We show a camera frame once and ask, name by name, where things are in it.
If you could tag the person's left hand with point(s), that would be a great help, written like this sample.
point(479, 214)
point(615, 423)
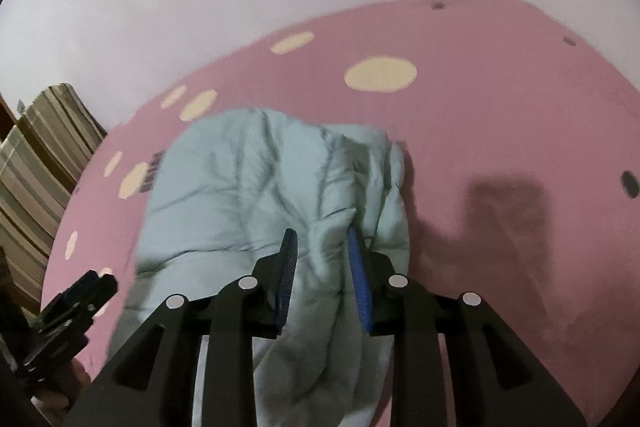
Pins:
point(53, 404)

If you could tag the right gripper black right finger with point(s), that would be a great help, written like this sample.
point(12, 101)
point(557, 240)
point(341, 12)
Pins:
point(455, 361)

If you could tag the pink polka dot bed sheet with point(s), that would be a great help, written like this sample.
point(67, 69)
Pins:
point(517, 137)

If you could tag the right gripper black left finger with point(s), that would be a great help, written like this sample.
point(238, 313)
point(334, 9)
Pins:
point(191, 361)

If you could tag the light blue puffer jacket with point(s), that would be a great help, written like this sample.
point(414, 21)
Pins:
point(227, 190)

